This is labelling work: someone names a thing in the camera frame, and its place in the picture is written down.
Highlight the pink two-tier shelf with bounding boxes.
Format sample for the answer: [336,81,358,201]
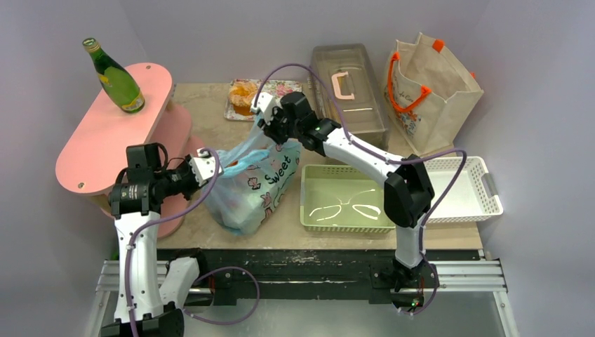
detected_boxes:
[55,62,203,232]

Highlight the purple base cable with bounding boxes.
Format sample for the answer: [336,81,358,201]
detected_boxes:
[397,260,440,318]
[179,267,261,326]

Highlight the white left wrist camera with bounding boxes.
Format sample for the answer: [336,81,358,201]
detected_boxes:
[189,147,223,187]

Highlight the green glass bottle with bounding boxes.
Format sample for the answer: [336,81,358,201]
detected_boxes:
[82,37,145,114]

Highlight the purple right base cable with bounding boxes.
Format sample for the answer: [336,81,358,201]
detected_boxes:
[397,260,440,318]

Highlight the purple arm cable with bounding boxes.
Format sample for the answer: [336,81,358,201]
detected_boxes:
[125,147,222,337]
[253,63,468,261]

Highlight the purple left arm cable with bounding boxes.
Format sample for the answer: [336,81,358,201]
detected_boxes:
[125,147,222,337]

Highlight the aluminium frame rail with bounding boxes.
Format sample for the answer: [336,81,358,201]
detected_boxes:
[95,251,509,294]

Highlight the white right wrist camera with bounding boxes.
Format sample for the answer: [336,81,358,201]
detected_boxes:
[250,92,276,124]

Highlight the grey transparent lidded box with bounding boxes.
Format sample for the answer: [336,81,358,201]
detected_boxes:
[310,44,390,150]

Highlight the beige tote bag orange handles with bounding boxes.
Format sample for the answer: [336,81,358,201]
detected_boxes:
[382,33,484,155]

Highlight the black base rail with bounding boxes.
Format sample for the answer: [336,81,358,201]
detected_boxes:
[153,247,482,308]

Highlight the floral tray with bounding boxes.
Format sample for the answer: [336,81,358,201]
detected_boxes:
[224,79,302,122]

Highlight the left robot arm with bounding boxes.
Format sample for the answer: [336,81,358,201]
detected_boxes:
[99,143,213,336]

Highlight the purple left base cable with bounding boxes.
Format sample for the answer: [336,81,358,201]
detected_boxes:
[179,267,261,326]

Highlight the white plastic basket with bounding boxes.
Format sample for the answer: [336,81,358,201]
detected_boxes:
[424,156,504,223]

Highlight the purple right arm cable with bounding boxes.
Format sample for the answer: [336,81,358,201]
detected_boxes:
[253,63,468,261]

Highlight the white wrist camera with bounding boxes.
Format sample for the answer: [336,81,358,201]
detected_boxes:
[189,147,223,187]
[250,92,276,124]

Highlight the green plastic basket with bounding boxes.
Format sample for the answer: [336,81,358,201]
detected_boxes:
[300,164,396,234]

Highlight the orange bundt cake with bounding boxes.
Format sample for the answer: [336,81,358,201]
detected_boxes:
[228,81,258,116]

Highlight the blue printed plastic bag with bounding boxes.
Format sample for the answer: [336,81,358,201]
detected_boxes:
[203,117,302,234]

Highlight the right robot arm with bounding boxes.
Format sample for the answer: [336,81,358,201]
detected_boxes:
[250,92,435,292]

